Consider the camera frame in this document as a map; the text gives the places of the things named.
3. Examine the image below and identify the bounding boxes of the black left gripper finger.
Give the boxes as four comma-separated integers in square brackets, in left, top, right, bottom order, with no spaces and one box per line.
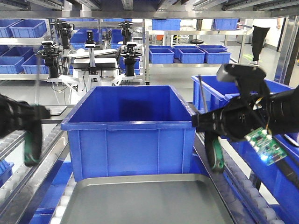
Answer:
[14,101,51,131]

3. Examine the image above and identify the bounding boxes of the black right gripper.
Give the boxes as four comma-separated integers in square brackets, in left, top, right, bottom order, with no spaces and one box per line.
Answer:
[191,98,270,142]

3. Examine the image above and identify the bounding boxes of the green black screwdriver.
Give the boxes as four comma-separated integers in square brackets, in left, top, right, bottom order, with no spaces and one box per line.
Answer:
[197,74,225,173]
[24,56,43,167]

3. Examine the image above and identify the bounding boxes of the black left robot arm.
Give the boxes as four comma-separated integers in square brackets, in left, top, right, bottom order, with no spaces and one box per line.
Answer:
[0,94,50,138]

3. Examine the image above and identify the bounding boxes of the white dual arm robot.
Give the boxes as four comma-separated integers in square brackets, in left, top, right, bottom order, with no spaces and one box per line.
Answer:
[37,20,142,104]

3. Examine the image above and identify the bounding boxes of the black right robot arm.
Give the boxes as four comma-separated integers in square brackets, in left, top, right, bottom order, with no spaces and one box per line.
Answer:
[191,89,299,141]

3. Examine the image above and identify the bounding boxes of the small steel tray behind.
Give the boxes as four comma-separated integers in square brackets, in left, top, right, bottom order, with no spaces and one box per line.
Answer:
[45,105,67,116]

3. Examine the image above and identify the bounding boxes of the large steel tray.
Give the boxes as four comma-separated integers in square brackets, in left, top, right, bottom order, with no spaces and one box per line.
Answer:
[61,174,233,224]

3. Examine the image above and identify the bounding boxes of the blue bin at right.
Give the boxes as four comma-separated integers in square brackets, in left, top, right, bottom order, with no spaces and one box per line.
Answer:
[192,76,299,218]

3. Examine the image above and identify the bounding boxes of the blue bins on shelf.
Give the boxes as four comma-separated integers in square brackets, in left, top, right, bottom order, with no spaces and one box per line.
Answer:
[0,19,231,64]

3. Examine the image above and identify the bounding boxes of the green circuit board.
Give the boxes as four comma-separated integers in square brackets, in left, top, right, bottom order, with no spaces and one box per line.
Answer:
[244,127,287,166]

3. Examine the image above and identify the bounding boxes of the large blue plastic bin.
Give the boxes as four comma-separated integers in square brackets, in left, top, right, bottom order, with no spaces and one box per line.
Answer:
[61,85,195,182]

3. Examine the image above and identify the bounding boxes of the person in black trousers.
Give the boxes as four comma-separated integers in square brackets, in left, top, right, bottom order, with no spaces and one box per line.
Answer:
[249,18,282,66]

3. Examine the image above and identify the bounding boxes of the steel shelving rack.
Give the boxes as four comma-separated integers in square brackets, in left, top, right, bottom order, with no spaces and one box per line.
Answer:
[0,0,299,82]

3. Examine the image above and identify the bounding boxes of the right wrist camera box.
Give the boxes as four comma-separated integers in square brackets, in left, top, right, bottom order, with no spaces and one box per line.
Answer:
[216,63,266,82]

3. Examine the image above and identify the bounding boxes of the left roller conveyor rail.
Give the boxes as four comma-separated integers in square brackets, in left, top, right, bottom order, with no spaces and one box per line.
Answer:
[0,126,69,224]

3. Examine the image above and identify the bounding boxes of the roller conveyor rail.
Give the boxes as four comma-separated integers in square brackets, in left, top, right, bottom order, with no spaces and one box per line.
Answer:
[0,126,69,224]
[194,134,284,224]

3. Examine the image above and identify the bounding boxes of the right roller conveyor rail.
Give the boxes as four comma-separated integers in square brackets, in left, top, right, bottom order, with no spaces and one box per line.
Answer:
[194,134,284,224]

